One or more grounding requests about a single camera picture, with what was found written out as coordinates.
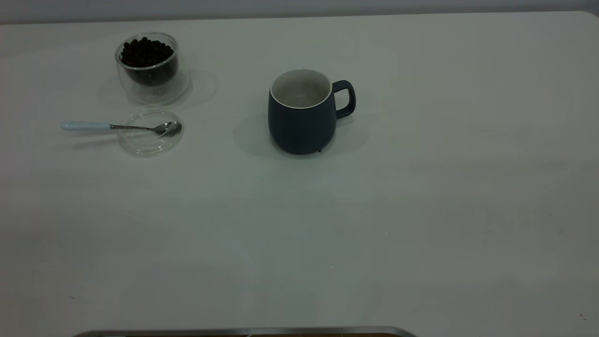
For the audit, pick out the dark coffee beans pile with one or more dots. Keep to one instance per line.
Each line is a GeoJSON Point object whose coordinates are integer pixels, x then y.
{"type": "Point", "coordinates": [146, 54]}

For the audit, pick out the clear double-wall glass cup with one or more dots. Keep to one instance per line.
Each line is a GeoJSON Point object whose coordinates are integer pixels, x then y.
{"type": "Point", "coordinates": [154, 93]}

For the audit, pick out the clear round glass lid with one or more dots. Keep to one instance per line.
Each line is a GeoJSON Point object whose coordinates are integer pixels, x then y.
{"type": "Point", "coordinates": [147, 142]}

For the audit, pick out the dark grey mug white inside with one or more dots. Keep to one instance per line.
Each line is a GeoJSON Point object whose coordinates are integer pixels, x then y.
{"type": "Point", "coordinates": [299, 128]}

